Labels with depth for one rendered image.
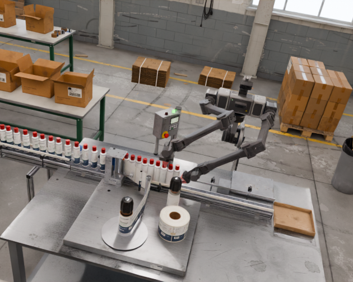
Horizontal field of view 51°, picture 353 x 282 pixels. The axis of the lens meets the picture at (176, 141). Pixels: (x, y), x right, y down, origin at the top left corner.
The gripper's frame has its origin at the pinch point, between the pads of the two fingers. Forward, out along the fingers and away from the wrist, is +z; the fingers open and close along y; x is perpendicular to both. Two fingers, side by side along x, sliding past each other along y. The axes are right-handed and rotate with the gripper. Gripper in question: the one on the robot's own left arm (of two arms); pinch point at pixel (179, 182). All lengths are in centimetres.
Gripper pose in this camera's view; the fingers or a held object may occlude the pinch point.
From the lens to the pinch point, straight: 291.4
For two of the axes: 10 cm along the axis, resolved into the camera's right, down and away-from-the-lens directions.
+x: 6.7, 6.9, 2.7
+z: -7.3, 5.3, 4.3
